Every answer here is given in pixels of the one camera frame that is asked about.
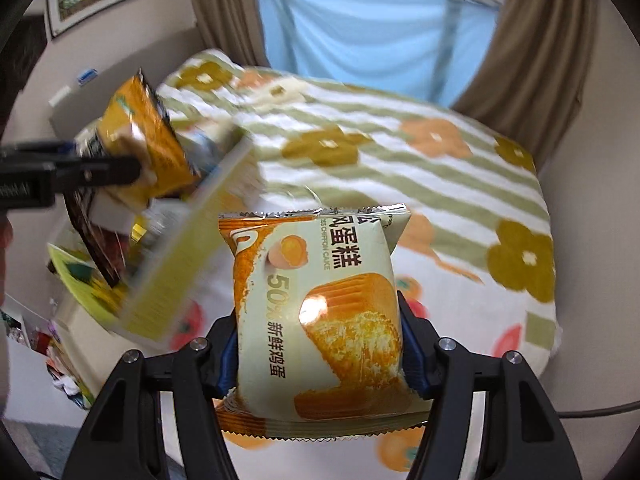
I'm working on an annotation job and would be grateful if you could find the yellow chip bag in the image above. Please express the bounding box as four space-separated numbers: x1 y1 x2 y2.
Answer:
76 72 200 212

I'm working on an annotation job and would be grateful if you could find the brown gold snack bag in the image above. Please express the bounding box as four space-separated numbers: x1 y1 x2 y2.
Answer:
63 188 136 287

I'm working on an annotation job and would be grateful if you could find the green cardboard box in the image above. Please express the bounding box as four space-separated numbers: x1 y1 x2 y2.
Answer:
48 129 262 351

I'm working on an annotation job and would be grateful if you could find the chiffon cake packet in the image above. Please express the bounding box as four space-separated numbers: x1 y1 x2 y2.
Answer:
216 204 430 439

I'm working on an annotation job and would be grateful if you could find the grey bed headboard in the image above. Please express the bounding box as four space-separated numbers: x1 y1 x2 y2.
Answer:
49 27 205 140

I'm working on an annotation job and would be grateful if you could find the blue item on headboard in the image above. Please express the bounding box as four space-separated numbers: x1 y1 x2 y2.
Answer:
76 68 99 87

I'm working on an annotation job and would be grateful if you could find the left brown curtain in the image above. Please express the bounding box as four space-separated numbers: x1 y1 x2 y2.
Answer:
191 0 269 67

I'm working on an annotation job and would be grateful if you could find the brown curtain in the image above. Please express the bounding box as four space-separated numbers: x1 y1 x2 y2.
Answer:
191 0 269 67
454 0 598 167

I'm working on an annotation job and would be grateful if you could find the floral striped quilt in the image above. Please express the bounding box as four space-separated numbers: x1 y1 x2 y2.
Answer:
156 48 561 361

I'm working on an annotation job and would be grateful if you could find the light blue window sheet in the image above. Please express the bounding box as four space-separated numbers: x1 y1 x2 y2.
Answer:
259 0 498 107

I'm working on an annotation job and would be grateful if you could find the right brown curtain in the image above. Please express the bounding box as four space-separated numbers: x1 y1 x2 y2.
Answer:
454 0 598 167

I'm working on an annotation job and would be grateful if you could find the black cable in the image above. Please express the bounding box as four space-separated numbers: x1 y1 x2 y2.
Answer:
556 398 640 420

